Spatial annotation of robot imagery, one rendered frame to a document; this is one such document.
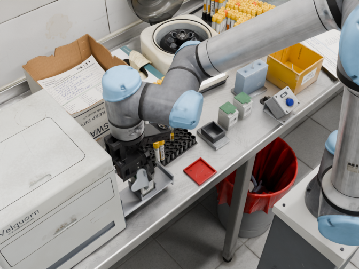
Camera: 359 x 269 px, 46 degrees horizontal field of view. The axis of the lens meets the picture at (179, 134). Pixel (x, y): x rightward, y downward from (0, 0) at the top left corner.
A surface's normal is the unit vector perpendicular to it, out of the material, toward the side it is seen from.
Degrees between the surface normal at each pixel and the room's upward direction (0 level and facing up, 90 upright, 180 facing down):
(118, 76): 0
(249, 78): 90
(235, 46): 68
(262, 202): 95
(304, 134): 0
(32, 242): 90
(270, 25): 54
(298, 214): 5
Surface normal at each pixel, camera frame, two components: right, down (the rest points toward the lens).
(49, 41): 0.66, 0.57
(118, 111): -0.28, 0.72
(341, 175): -0.85, 0.45
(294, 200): -0.06, -0.69
